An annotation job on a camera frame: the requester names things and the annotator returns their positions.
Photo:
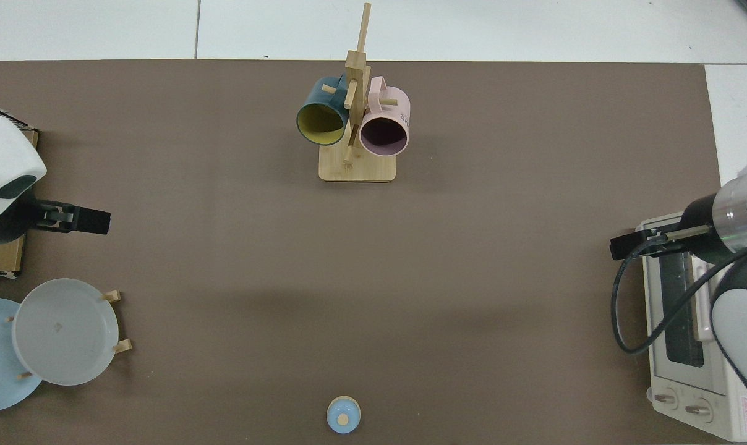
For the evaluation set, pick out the wooden plate rack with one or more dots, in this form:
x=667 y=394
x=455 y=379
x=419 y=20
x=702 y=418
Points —
x=112 y=296

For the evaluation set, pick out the grey plate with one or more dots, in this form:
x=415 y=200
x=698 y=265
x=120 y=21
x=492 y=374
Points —
x=64 y=334

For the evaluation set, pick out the pale toaster oven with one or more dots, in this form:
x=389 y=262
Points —
x=676 y=377

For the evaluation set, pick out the dark teal cup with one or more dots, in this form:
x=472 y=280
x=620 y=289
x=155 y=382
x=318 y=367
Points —
x=315 y=99

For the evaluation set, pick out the wooden cup stand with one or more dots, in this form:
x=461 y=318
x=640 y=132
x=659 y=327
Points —
x=356 y=170

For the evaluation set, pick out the brown table cloth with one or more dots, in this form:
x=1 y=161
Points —
x=373 y=278

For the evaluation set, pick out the small blue round thing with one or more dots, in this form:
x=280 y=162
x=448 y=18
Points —
x=343 y=415

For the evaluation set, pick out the pink cup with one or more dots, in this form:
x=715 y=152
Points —
x=398 y=105

